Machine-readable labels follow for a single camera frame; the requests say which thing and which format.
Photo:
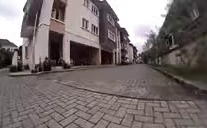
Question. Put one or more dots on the grey brick paved road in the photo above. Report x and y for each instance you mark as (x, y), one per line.
(101, 83)

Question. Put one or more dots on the grey concrete pavement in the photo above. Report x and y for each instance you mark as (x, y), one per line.
(84, 67)

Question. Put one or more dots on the row of distant buildings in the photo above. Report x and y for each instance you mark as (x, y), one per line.
(127, 46)

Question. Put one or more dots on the dark brown multi-storey building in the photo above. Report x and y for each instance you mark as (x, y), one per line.
(107, 23)

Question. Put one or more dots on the group of trees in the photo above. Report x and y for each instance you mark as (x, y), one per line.
(151, 48)

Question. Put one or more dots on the cream multi-storey building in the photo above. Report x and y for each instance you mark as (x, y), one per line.
(76, 20)

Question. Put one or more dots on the row of potted plants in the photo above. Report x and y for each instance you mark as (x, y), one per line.
(46, 65)

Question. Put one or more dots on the pale pole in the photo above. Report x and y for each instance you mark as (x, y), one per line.
(33, 40)

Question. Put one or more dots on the grassy verge with kerb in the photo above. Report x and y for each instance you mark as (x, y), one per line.
(191, 78)

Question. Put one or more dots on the low house with dark roof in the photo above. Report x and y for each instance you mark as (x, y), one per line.
(4, 44)

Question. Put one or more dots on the dark green bushes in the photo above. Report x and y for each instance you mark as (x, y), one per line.
(0, 59)

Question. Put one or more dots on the pale boundary wall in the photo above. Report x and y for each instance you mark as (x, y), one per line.
(191, 53)

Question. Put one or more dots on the dark building behind wall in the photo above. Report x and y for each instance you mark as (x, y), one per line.
(186, 16)

